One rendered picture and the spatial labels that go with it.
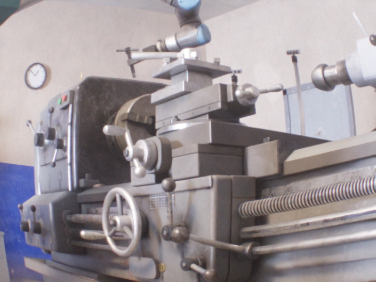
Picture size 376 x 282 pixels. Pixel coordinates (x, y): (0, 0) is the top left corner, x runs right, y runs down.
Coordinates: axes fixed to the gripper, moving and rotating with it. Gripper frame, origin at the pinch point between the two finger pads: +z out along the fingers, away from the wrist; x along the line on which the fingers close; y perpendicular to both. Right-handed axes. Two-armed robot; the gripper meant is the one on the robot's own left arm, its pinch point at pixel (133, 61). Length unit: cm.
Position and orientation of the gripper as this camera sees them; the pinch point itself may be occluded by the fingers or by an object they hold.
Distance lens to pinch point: 235.4
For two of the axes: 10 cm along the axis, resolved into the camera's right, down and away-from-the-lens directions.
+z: -8.6, 2.9, 4.2
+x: -3.9, 1.5, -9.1
